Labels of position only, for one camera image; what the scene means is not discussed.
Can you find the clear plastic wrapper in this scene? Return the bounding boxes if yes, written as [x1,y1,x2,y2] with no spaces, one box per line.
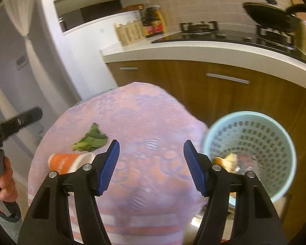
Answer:
[233,152,262,177]

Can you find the orange paper cup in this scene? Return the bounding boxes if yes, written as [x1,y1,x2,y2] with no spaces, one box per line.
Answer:
[48,153,95,175]

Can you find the wooden base cabinets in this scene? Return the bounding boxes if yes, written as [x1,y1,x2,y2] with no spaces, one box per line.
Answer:
[108,60,306,239]

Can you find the black gas stove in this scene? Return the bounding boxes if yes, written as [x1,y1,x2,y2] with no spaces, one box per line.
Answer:
[152,21,306,64]

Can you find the person's left hand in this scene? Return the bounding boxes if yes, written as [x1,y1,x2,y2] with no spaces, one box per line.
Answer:
[0,157,18,202]

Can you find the dark soy sauce bottle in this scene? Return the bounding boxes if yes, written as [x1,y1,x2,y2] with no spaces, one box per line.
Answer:
[139,4,154,38]

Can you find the pink floral tablecloth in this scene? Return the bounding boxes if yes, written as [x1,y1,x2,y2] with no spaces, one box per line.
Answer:
[28,82,208,244]

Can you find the black frying pan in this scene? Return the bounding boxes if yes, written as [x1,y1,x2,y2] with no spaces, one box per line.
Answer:
[243,0,306,33]

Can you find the green leaf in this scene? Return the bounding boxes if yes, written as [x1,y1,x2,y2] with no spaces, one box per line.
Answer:
[72,123,109,152]

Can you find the light blue perforated basket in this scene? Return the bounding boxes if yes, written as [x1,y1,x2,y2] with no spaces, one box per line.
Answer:
[202,111,297,202]

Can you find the beige utensil basket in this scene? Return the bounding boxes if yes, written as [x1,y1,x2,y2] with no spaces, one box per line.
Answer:
[114,20,146,47]

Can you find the large sauce bottle red label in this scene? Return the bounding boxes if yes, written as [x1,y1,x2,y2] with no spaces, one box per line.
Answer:
[146,4,166,37]

